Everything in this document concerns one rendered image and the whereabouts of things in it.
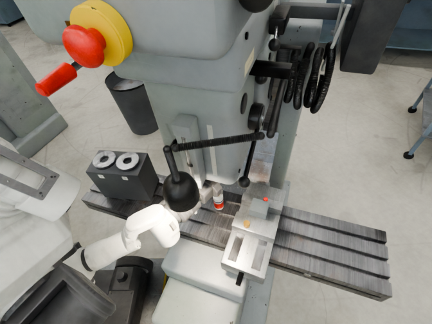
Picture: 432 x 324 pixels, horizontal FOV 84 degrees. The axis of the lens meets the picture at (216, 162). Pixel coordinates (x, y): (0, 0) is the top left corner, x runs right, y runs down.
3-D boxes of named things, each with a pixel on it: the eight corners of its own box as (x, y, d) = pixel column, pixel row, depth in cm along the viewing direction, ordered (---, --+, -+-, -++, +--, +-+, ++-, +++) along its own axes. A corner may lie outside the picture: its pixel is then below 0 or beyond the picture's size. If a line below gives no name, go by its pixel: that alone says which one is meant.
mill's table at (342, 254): (381, 303, 82) (393, 297, 76) (88, 208, 115) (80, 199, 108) (376, 240, 96) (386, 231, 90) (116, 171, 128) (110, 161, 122)
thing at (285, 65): (287, 88, 48) (291, 69, 45) (247, 83, 51) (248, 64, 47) (289, 81, 50) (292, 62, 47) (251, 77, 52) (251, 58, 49)
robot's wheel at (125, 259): (122, 276, 140) (108, 265, 125) (124, 267, 144) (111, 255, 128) (155, 275, 139) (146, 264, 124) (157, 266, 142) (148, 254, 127)
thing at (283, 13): (278, 54, 44) (281, 29, 40) (256, 52, 45) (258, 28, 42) (288, 26, 51) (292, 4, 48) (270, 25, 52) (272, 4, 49)
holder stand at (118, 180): (151, 201, 105) (136, 173, 90) (105, 197, 108) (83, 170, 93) (159, 179, 113) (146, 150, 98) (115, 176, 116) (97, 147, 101)
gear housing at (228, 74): (242, 98, 38) (243, 31, 30) (114, 80, 44) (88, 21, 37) (279, 18, 58) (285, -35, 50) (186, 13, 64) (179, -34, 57)
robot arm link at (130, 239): (164, 215, 62) (115, 238, 61) (177, 235, 67) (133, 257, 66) (161, 199, 68) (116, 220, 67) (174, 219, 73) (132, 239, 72)
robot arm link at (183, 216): (184, 200, 66) (152, 230, 61) (198, 224, 72) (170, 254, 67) (162, 188, 74) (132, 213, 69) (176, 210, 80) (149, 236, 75)
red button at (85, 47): (103, 74, 24) (83, 31, 21) (71, 70, 25) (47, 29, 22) (121, 58, 26) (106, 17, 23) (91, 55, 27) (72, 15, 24)
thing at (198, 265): (243, 305, 95) (243, 298, 86) (165, 275, 104) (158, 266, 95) (269, 199, 124) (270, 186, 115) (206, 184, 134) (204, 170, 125)
